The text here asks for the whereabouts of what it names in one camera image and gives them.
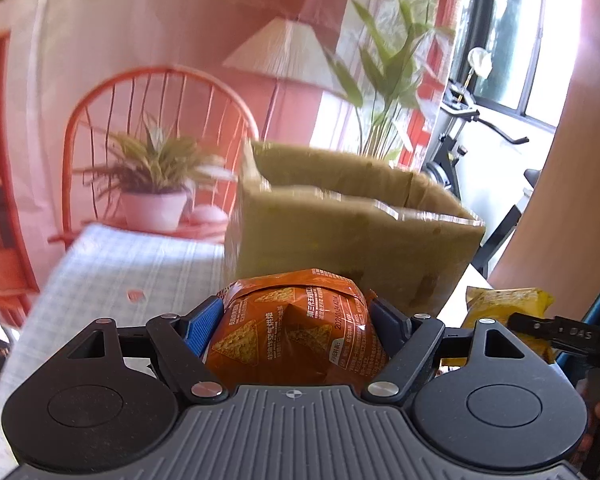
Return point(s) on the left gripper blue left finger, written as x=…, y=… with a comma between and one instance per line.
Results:
x=179, y=343

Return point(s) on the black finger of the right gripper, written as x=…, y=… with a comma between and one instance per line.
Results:
x=562, y=333

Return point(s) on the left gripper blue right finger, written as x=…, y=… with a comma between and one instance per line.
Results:
x=411, y=345

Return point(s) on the yellow snack bag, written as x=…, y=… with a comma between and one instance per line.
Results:
x=500, y=304

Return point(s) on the orange chip bag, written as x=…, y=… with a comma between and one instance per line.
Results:
x=301, y=328

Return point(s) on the brown cardboard box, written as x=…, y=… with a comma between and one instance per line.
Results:
x=392, y=231

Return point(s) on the wooden panel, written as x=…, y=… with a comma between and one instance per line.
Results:
x=556, y=245

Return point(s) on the checkered bed sheet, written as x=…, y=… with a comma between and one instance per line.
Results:
x=108, y=273

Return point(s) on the black exercise bike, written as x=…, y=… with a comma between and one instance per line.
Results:
x=469, y=160

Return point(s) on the printed room backdrop cloth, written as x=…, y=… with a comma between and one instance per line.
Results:
x=115, y=111

